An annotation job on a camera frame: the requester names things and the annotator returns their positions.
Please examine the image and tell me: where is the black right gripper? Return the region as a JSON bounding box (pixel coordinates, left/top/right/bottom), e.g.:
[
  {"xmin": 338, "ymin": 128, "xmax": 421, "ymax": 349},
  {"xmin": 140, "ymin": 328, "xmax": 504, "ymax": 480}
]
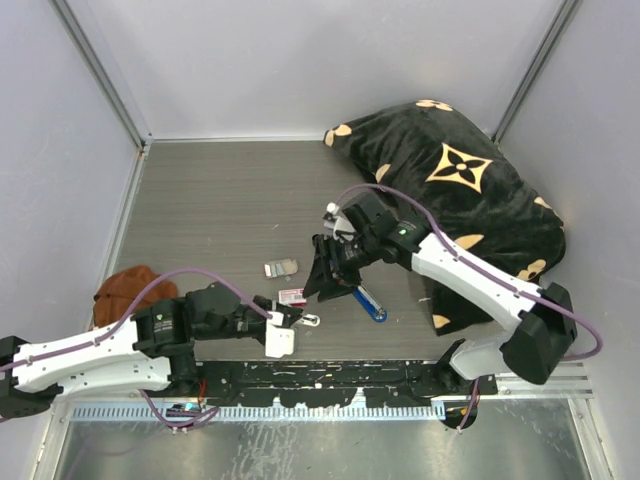
[{"xmin": 303, "ymin": 230, "xmax": 380, "ymax": 302}]

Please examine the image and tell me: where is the red staple box sleeve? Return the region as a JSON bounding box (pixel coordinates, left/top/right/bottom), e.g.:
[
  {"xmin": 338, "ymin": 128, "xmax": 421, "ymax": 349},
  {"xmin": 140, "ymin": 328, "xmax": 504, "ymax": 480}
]
[{"xmin": 278, "ymin": 288, "xmax": 307, "ymax": 307}]

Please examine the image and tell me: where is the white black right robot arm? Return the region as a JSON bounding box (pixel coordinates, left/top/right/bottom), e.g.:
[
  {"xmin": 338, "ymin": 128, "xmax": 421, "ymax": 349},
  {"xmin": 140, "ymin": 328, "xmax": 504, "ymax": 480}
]
[{"xmin": 304, "ymin": 193, "xmax": 577, "ymax": 394}]

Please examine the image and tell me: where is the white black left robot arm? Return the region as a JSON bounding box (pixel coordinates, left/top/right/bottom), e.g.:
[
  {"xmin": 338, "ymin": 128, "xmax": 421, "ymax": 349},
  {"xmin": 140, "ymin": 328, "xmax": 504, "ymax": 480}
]
[{"xmin": 1, "ymin": 283, "xmax": 295, "ymax": 419}]

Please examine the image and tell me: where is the brown cloth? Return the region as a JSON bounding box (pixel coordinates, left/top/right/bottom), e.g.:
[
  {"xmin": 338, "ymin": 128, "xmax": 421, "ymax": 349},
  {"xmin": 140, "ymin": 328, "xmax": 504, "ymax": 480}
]
[{"xmin": 93, "ymin": 265, "xmax": 178, "ymax": 328}]

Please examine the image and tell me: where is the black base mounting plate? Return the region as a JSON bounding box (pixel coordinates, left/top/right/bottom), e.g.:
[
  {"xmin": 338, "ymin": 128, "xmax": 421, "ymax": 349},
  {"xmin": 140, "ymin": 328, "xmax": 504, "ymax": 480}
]
[{"xmin": 169, "ymin": 358, "xmax": 498, "ymax": 407}]

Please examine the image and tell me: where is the black floral plush blanket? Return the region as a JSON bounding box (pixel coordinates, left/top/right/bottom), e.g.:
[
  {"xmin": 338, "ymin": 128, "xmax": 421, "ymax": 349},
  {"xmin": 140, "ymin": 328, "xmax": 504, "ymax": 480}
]
[{"xmin": 323, "ymin": 98, "xmax": 567, "ymax": 337}]

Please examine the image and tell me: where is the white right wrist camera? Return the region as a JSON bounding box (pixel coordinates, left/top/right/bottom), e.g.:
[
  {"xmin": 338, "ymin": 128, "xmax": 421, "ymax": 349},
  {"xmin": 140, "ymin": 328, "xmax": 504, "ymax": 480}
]
[{"xmin": 322, "ymin": 202, "xmax": 356, "ymax": 244}]

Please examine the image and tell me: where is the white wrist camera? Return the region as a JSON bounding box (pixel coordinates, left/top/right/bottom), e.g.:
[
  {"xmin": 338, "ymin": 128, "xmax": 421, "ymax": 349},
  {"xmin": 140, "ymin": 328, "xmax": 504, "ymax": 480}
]
[
  {"xmin": 322, "ymin": 202, "xmax": 356, "ymax": 244},
  {"xmin": 264, "ymin": 312, "xmax": 296, "ymax": 359}
]

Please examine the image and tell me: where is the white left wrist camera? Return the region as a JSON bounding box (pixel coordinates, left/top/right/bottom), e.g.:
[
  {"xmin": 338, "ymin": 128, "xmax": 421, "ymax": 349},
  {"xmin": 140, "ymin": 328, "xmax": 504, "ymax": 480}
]
[{"xmin": 264, "ymin": 312, "xmax": 296, "ymax": 359}]

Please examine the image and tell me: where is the white slotted cable duct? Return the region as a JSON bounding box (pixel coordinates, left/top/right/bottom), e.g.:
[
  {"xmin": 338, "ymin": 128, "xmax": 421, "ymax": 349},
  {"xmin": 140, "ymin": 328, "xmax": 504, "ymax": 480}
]
[{"xmin": 70, "ymin": 401, "xmax": 446, "ymax": 422}]

